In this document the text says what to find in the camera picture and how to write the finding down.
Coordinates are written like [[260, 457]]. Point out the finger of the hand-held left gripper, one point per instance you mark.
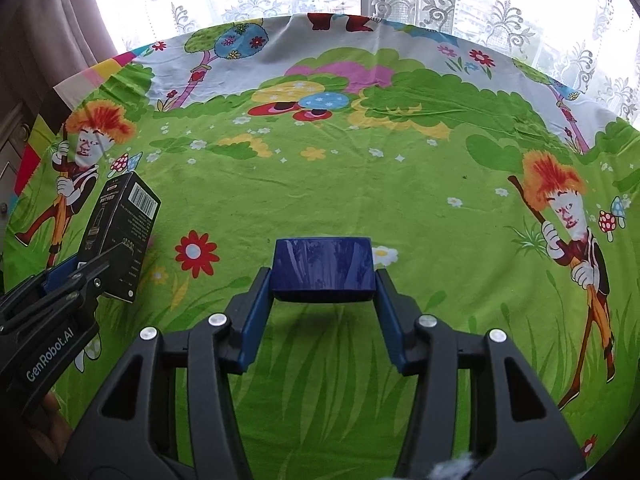
[[62, 272], [85, 285]]

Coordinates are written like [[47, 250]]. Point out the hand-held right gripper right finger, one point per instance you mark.
[[392, 322]]

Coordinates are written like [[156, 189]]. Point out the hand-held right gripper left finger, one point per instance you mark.
[[255, 312]]

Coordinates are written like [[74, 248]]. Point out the black barcode box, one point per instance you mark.
[[125, 230]]

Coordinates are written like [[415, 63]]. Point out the glossy dark blue box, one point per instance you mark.
[[322, 265]]

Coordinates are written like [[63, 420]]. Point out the cream carved dresser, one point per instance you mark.
[[10, 160]]

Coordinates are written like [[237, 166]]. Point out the cartoon printed green cloth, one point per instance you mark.
[[350, 185]]

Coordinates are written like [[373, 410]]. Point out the pink curtain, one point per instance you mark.
[[50, 35]]

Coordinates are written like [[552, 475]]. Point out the lace window curtain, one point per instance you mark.
[[500, 15]]

